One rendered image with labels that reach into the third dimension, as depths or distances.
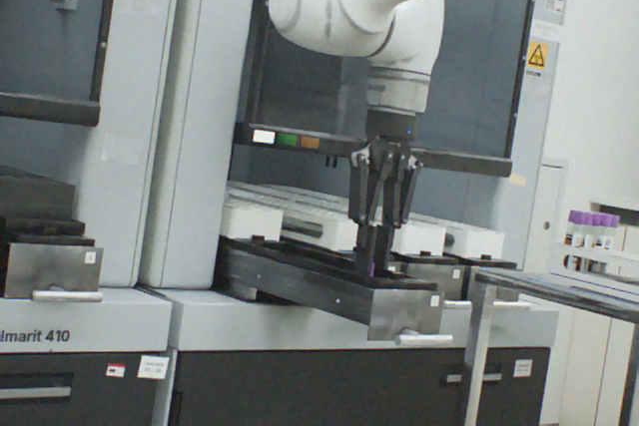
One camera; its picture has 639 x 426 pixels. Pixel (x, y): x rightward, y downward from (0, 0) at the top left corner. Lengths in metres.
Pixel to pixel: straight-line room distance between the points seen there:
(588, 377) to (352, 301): 2.74
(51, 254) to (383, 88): 0.52
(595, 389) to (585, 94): 0.99
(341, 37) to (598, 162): 2.78
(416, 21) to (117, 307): 0.57
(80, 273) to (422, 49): 0.57
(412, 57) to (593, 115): 2.58
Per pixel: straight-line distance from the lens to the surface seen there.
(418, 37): 1.76
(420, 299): 1.72
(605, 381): 4.34
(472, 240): 2.19
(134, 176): 1.80
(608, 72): 4.36
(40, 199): 1.71
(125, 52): 1.77
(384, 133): 1.77
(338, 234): 1.97
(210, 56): 1.85
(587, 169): 4.33
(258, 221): 1.95
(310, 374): 1.95
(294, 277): 1.78
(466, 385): 2.01
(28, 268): 1.63
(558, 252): 1.96
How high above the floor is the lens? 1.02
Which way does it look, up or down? 3 degrees down
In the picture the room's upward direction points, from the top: 8 degrees clockwise
